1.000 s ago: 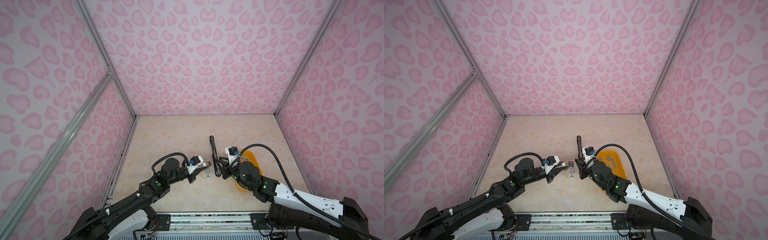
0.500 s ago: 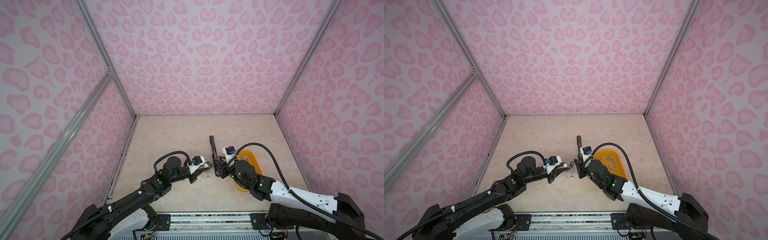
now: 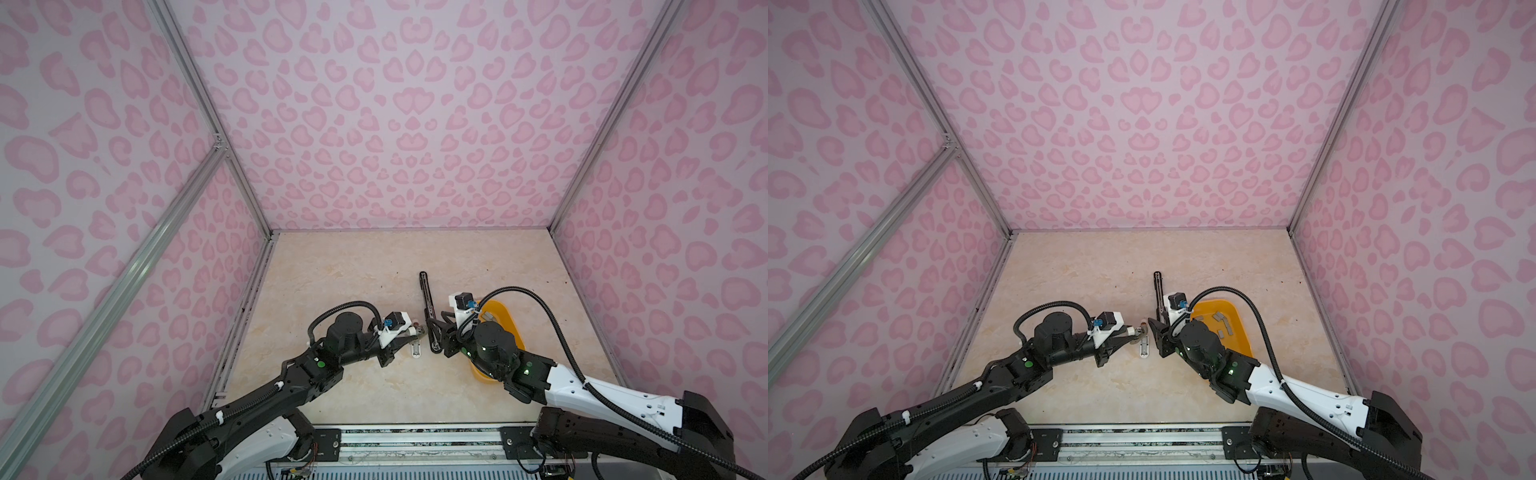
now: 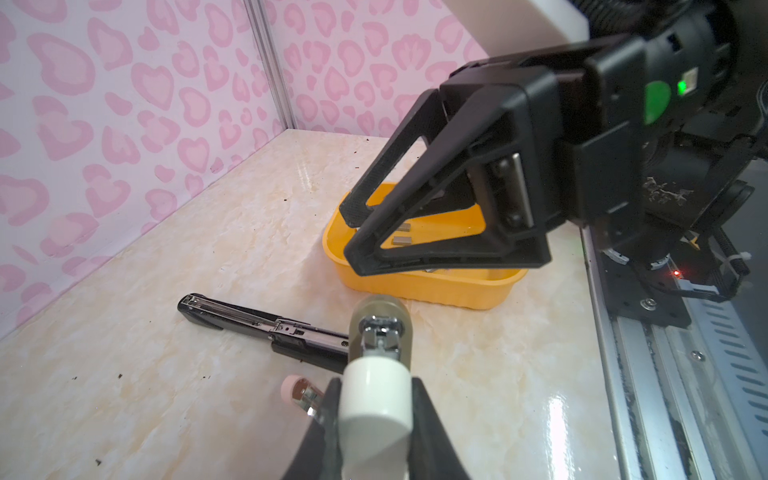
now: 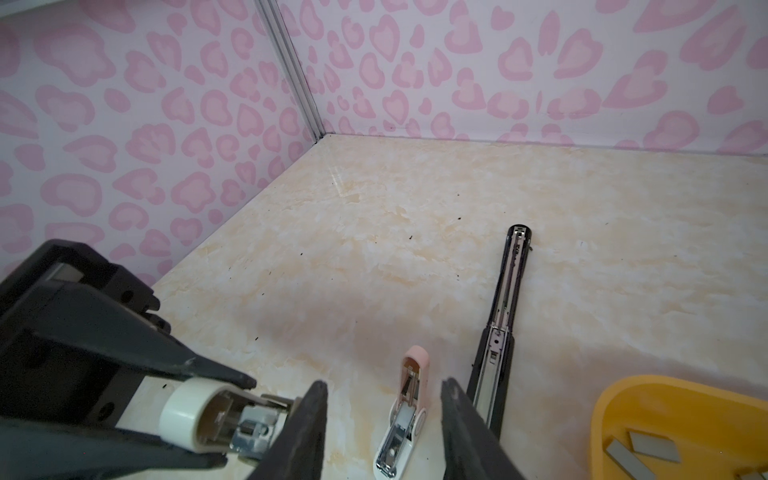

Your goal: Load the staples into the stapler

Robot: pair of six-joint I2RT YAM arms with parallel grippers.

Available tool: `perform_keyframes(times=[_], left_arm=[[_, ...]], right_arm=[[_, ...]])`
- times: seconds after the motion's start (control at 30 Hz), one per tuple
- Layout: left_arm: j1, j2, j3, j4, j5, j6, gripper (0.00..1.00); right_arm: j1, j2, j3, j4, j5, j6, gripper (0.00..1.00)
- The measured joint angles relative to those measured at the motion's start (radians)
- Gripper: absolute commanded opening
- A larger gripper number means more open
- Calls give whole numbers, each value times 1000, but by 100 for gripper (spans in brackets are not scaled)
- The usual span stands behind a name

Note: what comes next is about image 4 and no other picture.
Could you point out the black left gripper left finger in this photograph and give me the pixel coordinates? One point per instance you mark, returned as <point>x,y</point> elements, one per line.
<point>319,455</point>

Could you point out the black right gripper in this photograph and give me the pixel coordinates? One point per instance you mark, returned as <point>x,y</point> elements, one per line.
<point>461,147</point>

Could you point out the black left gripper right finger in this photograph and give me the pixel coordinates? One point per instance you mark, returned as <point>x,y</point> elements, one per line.
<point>431,454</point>

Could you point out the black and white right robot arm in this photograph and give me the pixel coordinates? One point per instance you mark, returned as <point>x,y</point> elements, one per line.
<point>705,119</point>

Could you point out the yellow plastic tray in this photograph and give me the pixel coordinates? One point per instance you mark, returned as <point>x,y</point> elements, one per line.
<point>468,258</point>

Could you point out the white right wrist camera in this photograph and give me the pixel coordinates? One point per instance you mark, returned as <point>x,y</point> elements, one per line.
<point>504,27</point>

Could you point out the aluminium frame bar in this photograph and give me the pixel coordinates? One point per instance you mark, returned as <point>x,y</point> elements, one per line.
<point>260,26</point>

